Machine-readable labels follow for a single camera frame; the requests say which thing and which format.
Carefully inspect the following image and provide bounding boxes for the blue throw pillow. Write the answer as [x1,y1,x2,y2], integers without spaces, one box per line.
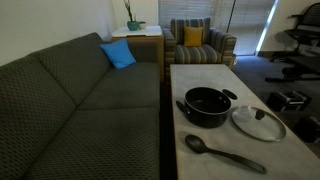
[99,38,137,70]

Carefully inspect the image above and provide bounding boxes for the bare dark plant branch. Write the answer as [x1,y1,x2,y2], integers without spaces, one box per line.
[123,0,134,23]

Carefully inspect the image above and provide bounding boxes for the black equipment box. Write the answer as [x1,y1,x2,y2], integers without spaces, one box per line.
[266,90,313,113]

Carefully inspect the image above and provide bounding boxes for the glass lid with black knob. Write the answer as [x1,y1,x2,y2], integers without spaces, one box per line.
[231,105,287,143]

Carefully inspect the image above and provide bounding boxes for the thin black pole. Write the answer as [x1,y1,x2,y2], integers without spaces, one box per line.
[226,0,238,34]

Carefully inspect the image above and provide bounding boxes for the dark storage box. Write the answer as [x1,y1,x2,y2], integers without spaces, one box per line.
[293,115,320,144]

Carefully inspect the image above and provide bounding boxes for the black metal base frame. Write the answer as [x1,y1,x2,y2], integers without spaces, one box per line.
[264,54,320,83]

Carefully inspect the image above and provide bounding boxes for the striped armchair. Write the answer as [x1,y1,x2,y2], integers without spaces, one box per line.
[162,17,238,81]

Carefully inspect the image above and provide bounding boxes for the dark grey patterned sofa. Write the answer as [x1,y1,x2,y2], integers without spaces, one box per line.
[0,31,162,180]

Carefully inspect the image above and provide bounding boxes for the black cooking pot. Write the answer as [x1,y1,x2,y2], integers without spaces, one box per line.
[175,86,239,129]

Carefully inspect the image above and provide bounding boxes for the black plastic serving spoon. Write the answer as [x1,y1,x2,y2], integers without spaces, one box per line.
[184,134,268,175]

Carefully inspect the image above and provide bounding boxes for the yellow cushion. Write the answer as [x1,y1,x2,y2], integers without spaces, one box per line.
[183,26,204,48]

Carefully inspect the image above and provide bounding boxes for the white window blinds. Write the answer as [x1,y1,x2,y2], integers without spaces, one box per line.
[158,0,277,56]

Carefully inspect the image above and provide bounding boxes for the teal plant pot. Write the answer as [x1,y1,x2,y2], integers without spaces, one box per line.
[126,20,140,32]

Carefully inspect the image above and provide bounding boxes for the white-topped wooden side table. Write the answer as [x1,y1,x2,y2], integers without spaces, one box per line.
[110,25,165,83]

